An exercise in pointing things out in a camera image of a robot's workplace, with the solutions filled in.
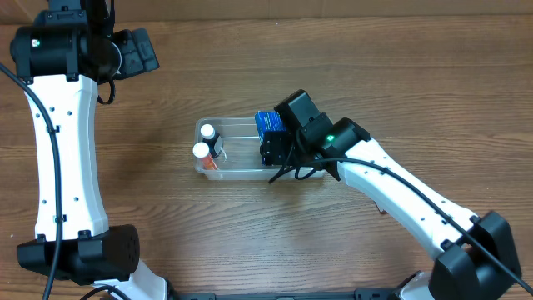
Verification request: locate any clear plastic container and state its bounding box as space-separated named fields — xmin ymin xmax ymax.
xmin=193 ymin=116 xmax=328 ymax=182

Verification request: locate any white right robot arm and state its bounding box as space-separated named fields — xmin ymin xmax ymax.
xmin=255 ymin=90 xmax=532 ymax=299

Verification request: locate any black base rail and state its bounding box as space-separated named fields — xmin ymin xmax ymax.
xmin=169 ymin=287 xmax=400 ymax=300

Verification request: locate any orange Redoxon tube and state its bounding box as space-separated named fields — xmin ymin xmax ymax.
xmin=192 ymin=142 xmax=217 ymax=170

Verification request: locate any blue medicine box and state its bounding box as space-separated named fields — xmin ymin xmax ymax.
xmin=254 ymin=111 xmax=286 ymax=141

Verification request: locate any dark bottle white cap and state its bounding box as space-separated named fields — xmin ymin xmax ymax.
xmin=200 ymin=123 xmax=223 ymax=158

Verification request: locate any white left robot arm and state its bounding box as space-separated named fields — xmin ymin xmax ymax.
xmin=8 ymin=0 xmax=174 ymax=299

